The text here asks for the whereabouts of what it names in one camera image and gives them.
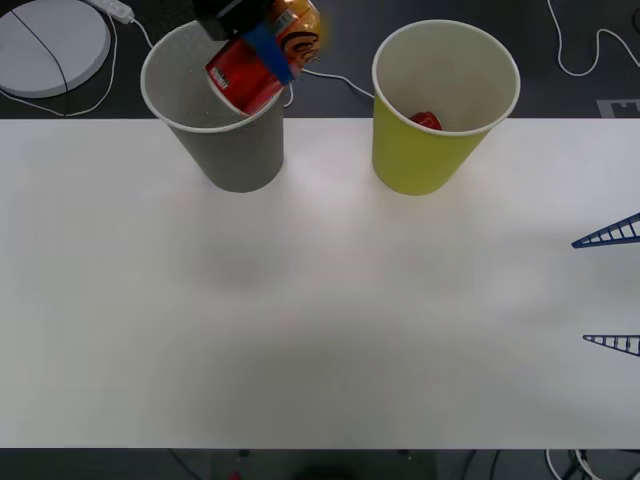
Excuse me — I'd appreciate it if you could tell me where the white cable round disc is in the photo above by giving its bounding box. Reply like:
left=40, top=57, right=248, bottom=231
left=0, top=9, right=119, bottom=119

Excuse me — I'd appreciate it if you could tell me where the thin black cable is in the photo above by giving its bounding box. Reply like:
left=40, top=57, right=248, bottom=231
left=10, top=8, right=71, bottom=117

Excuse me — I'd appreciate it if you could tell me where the white power strip cable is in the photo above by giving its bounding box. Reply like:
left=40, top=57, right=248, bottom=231
left=130, top=18, right=376, bottom=109

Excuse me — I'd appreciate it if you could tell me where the white cable under table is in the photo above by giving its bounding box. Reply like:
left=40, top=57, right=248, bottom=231
left=544, top=448, right=609, bottom=480

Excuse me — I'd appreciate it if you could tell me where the red and yellow drink can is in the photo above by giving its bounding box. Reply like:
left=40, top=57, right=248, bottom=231
left=204, top=0, right=331, bottom=119

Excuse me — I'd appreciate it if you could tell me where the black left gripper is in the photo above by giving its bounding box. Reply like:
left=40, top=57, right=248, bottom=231
left=192, top=0, right=297, bottom=86

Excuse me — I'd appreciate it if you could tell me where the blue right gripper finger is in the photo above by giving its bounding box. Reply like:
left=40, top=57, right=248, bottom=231
left=582, top=333, right=640, bottom=357
left=571, top=212, right=640, bottom=250

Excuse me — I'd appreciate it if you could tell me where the white looping floor cable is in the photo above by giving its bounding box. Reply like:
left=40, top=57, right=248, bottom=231
left=546, top=0, right=640, bottom=78

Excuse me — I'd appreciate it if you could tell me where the grey plastic bin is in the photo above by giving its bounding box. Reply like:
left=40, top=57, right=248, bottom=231
left=140, top=20, right=290, bottom=194

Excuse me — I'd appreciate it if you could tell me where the yellow-green plastic bin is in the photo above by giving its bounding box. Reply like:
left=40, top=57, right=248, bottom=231
left=371, top=19, right=521, bottom=197

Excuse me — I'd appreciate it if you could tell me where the white power strip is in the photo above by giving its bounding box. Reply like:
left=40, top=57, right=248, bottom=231
left=82, top=0, right=135, bottom=24

